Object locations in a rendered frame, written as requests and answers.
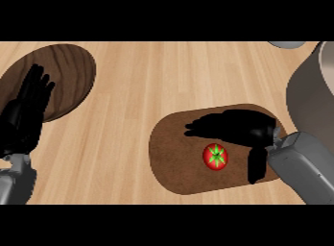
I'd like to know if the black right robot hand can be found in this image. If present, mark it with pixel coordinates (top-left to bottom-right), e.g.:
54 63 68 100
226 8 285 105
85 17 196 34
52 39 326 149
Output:
182 109 278 185

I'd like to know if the dark wooden oval plate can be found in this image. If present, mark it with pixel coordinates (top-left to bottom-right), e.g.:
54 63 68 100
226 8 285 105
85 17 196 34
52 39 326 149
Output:
0 43 96 123

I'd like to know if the grey rounded object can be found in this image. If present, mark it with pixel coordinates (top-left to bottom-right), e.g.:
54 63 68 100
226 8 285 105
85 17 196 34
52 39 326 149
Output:
267 40 308 50

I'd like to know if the brown cutting board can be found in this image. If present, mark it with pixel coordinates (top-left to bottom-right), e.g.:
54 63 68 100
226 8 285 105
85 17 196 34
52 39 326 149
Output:
148 103 288 196

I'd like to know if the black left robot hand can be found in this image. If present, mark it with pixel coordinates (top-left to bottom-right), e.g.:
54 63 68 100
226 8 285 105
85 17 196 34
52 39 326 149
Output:
0 63 55 160

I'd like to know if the red tomato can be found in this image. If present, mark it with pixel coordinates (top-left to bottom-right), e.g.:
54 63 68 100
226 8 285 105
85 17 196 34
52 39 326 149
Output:
201 142 229 172

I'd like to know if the large grey pot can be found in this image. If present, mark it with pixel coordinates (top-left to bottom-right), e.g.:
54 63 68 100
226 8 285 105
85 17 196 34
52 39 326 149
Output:
283 40 334 167

